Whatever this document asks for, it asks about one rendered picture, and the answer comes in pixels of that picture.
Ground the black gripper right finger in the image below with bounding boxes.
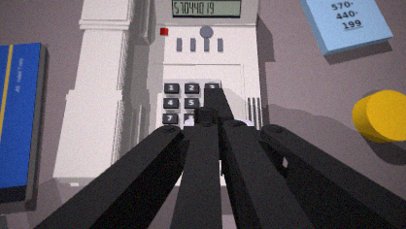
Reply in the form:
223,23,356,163
213,88,406,229

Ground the blue notebook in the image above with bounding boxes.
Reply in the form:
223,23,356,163
0,43,47,204

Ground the yellow short cylinder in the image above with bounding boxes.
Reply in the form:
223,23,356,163
352,90,406,143

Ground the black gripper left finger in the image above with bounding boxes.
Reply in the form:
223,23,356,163
33,88,222,229

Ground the white telephone handset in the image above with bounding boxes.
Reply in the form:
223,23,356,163
53,0,146,183

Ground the light blue sticky note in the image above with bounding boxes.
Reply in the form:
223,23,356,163
300,0,393,55

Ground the white desk phone base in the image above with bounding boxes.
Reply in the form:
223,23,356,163
130,0,262,147

